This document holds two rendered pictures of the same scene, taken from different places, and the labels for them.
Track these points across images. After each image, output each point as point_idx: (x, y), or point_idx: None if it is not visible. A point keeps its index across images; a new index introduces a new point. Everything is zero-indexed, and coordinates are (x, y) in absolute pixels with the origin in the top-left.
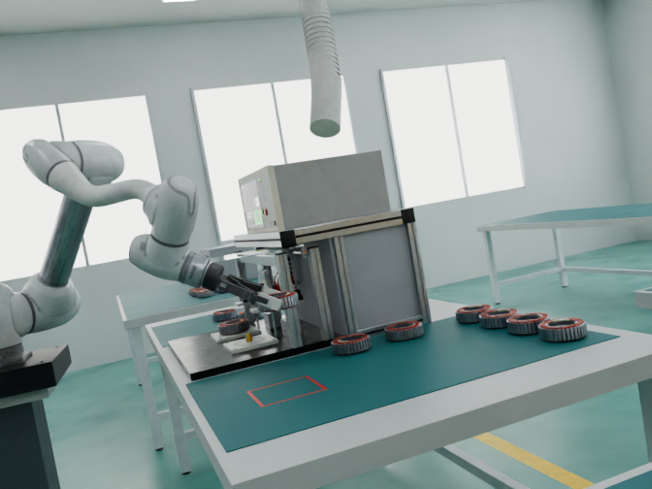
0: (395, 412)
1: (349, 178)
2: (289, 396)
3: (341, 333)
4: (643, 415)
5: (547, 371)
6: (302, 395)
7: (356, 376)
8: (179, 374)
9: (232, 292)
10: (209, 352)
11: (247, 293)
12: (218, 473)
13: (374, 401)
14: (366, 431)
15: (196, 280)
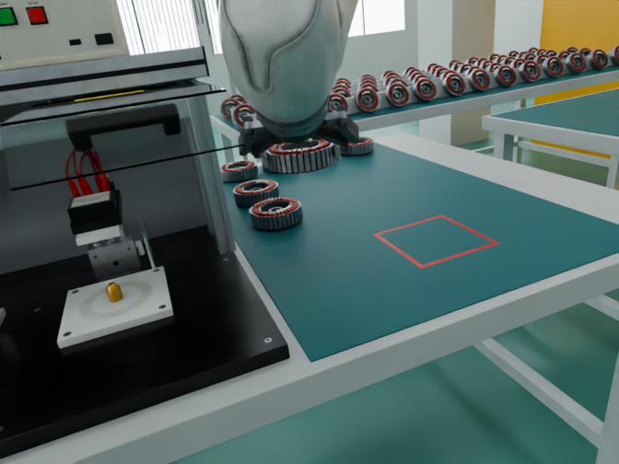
0: (526, 182)
1: None
2: (460, 232)
3: (203, 224)
4: None
5: (440, 153)
6: (460, 226)
7: (404, 206)
8: (197, 402)
9: (350, 129)
10: (87, 363)
11: (356, 128)
12: None
13: (494, 191)
14: (573, 188)
15: (327, 110)
